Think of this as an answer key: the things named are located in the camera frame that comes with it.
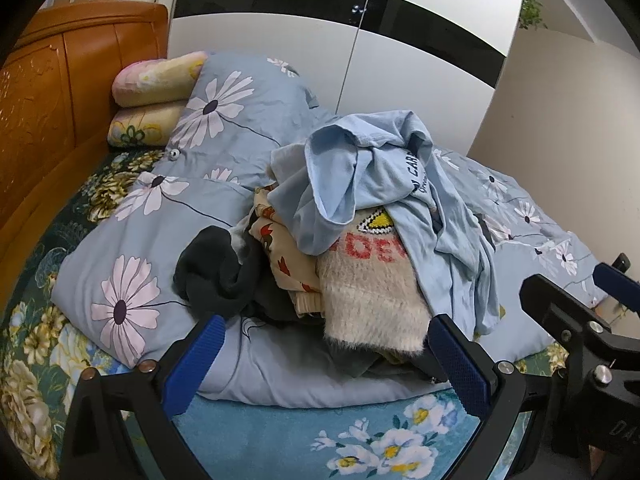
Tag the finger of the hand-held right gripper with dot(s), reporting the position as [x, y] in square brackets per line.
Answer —
[620, 285]
[560, 305]

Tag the light blue printed t-shirt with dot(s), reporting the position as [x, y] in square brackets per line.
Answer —
[340, 170]

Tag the teal floral blanket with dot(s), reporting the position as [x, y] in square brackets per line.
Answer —
[280, 430]

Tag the black fleece garment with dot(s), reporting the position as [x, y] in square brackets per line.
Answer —
[215, 270]

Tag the yellow floral pillow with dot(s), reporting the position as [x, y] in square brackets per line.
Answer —
[140, 125]

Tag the charcoal grey garment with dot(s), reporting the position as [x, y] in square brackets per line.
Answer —
[360, 360]

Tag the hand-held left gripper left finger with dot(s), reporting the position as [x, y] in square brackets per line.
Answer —
[194, 366]

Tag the wooden headboard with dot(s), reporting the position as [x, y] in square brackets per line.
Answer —
[55, 90]

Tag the blue daisy print duvet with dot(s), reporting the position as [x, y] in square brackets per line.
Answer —
[240, 125]

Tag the green potted plant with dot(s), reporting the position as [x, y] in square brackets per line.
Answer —
[532, 10]

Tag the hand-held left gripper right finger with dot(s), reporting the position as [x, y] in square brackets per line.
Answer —
[461, 366]

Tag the pink floral pillow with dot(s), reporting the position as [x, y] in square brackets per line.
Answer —
[150, 77]

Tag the cream floral print garment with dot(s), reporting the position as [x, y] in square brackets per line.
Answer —
[285, 255]

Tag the cream fuzzy sweater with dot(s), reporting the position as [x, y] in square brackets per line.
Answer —
[370, 300]

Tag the white wardrobe with black stripe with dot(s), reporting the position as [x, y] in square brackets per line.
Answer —
[320, 60]

